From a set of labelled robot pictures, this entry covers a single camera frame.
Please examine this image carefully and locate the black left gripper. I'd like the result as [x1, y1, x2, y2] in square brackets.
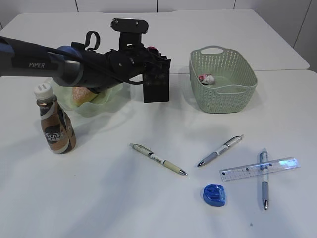
[99, 46, 171, 92]

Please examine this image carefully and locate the grey paper ball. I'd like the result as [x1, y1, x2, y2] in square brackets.
[201, 75, 215, 85]

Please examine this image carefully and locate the sugared bread roll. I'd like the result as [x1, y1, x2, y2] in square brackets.
[72, 87, 98, 106]

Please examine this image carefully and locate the brown Nescafe coffee bottle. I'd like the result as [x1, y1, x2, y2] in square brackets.
[34, 83, 76, 154]

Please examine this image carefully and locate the blue pencil sharpener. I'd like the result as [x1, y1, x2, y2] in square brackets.
[203, 184, 226, 207]

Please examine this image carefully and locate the pink pencil sharpener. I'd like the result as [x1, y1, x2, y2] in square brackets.
[147, 46, 157, 50]

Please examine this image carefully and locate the pink paper ball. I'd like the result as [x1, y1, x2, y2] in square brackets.
[198, 74, 209, 82]

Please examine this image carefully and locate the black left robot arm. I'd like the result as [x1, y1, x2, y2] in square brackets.
[0, 37, 171, 94]

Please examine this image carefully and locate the black square pen holder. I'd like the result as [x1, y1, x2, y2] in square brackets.
[142, 59, 171, 103]

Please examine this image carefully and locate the green wavy glass plate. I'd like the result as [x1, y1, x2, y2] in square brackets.
[45, 78, 123, 117]

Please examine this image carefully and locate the green plastic woven basket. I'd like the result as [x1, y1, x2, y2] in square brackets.
[189, 46, 258, 114]

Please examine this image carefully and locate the cream white ballpoint pen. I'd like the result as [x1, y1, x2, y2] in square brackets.
[129, 143, 188, 176]

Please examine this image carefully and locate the grey white ballpoint pen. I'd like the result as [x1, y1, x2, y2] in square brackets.
[197, 134, 244, 167]

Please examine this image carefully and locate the blue white ballpoint pen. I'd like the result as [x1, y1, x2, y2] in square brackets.
[259, 148, 269, 210]

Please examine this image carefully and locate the clear plastic ruler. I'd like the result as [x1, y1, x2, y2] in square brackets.
[219, 157, 301, 182]

